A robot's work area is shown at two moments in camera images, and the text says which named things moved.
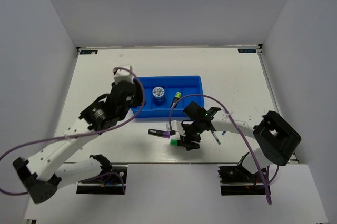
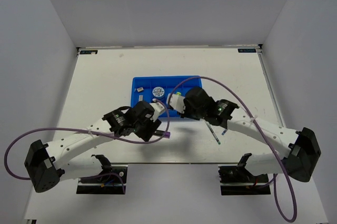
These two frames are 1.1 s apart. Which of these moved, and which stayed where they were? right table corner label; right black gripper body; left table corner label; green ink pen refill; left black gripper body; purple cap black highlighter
Moved: right black gripper body; left black gripper body
Stayed: left table corner label; green ink pen refill; purple cap black highlighter; right table corner label
